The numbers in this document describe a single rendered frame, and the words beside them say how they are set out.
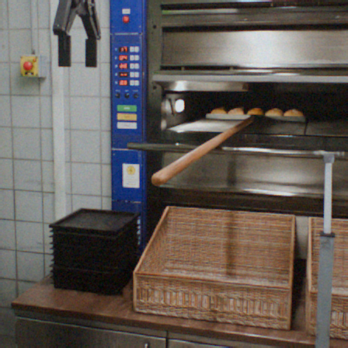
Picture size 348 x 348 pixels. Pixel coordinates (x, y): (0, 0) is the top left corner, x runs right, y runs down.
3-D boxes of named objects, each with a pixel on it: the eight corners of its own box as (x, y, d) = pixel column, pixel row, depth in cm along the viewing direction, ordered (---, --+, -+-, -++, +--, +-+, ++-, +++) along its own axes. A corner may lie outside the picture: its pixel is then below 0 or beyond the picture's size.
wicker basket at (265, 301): (165, 265, 230) (165, 204, 226) (294, 277, 216) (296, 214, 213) (130, 313, 183) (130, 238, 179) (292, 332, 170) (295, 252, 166)
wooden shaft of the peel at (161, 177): (162, 187, 114) (162, 174, 113) (150, 186, 115) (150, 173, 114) (255, 120, 277) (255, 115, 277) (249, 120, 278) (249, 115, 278)
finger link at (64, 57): (71, 35, 114) (69, 35, 113) (71, 67, 115) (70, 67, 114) (59, 35, 115) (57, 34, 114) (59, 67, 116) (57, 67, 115)
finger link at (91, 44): (85, 38, 127) (86, 39, 127) (85, 67, 128) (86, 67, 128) (95, 39, 126) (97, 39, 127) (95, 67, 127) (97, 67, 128)
